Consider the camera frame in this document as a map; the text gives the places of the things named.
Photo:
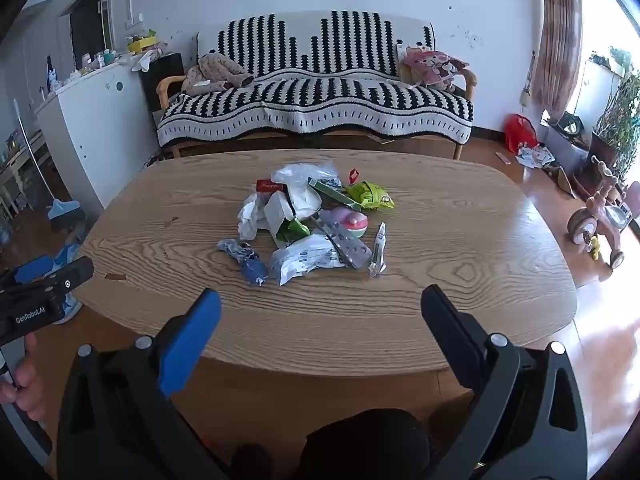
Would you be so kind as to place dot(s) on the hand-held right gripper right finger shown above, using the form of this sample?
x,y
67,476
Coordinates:
x,y
452,332

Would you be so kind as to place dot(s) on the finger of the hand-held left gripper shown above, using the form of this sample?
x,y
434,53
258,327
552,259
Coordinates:
x,y
75,271
32,266

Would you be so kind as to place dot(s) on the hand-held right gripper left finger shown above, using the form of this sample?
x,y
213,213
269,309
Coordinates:
x,y
192,340

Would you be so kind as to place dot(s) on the green bowl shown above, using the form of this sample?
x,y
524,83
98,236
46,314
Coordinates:
x,y
294,231

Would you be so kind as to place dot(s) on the light green snack packet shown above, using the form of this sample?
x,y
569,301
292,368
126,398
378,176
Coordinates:
x,y
372,195

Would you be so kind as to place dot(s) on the clear plastic bag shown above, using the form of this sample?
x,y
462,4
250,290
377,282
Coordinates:
x,y
300,172

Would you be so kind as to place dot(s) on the person's left hand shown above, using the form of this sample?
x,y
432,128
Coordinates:
x,y
22,385

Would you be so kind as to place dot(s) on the blue broom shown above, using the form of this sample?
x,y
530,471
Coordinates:
x,y
64,209

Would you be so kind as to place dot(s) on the blue wrapper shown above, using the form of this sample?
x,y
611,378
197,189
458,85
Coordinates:
x,y
247,262

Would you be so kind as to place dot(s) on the white desk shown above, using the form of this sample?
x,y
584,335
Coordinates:
x,y
20,160

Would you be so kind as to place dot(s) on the narrow white sachet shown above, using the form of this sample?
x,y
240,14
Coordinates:
x,y
378,250

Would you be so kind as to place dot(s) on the white blue printed packet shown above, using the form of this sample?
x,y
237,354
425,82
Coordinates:
x,y
305,259

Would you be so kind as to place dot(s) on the silver pill blister pack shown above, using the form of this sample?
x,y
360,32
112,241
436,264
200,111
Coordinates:
x,y
345,245

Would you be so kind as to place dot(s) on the crumpled white tissue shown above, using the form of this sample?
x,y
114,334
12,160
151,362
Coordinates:
x,y
255,212

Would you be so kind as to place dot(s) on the white cabinet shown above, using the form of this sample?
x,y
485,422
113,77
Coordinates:
x,y
95,125

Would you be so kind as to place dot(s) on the pink round container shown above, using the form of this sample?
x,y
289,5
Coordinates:
x,y
350,222

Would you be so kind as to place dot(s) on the yellow toy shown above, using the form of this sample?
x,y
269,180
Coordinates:
x,y
593,247

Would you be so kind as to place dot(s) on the red box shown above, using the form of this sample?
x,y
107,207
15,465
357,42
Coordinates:
x,y
271,186

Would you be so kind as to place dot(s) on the small red wrapper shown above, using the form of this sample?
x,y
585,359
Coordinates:
x,y
354,176

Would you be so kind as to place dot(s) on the long green box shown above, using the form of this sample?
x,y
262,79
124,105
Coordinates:
x,y
332,191

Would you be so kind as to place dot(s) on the pink tricycle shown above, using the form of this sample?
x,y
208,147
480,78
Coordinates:
x,y
600,210

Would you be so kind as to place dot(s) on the scattered papers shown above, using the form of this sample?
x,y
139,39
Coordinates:
x,y
535,156

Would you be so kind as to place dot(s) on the wooden sofa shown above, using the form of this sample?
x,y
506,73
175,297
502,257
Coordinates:
x,y
167,90

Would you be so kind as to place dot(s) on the red plastic bag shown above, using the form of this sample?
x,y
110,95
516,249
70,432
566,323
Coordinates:
x,y
520,134

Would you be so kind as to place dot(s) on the black cabinet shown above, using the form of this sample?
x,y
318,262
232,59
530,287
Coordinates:
x,y
162,80

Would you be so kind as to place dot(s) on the yellow box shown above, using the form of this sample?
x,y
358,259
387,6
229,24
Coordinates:
x,y
142,44

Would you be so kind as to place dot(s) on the black round pot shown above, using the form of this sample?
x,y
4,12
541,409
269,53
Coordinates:
x,y
570,124

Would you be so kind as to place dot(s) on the beige stuffed toy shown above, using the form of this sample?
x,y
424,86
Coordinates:
x,y
215,72

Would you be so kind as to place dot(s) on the pink printed pillow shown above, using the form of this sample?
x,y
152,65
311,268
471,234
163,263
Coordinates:
x,y
432,67

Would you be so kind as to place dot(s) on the black white striped sofa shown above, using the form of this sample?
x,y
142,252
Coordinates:
x,y
320,95

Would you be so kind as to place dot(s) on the green potted plants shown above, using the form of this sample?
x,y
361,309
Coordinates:
x,y
617,110

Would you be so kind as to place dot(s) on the brown patterned curtain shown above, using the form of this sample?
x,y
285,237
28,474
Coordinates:
x,y
557,35

